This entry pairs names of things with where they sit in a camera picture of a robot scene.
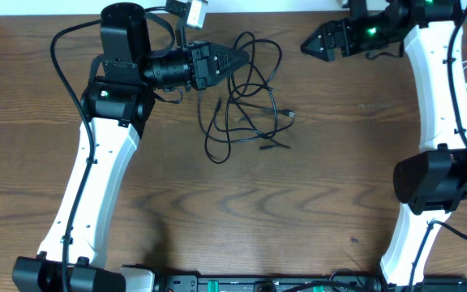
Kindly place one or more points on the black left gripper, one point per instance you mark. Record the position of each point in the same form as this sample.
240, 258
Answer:
206, 64

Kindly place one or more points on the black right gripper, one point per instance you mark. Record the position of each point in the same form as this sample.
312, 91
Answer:
342, 28

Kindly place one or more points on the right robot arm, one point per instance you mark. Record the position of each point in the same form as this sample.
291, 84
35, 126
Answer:
430, 185

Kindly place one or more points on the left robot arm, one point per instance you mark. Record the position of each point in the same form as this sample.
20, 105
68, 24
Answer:
142, 58

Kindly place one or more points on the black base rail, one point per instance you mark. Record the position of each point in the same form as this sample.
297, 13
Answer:
345, 280

